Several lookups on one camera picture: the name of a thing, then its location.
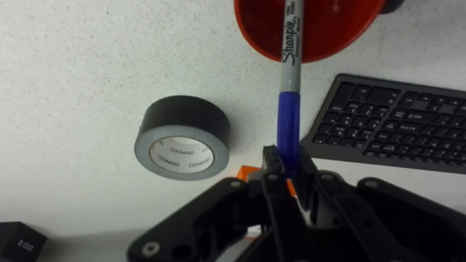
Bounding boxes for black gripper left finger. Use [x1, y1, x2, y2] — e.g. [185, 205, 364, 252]
[126, 144, 288, 262]

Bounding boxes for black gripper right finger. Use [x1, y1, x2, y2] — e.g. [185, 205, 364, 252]
[294, 145, 466, 262]

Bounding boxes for blue capped Sharpie marker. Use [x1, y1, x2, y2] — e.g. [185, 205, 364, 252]
[275, 0, 306, 179]

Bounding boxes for black mug red inside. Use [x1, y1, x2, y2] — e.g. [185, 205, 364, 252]
[233, 0, 406, 65]

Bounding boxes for small black box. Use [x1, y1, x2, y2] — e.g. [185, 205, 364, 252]
[0, 221, 48, 262]

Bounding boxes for grey duct tape roll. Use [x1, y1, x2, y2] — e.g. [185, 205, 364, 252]
[134, 94, 231, 182]

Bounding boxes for black wireless keyboard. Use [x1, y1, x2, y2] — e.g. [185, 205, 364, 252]
[300, 72, 466, 174]

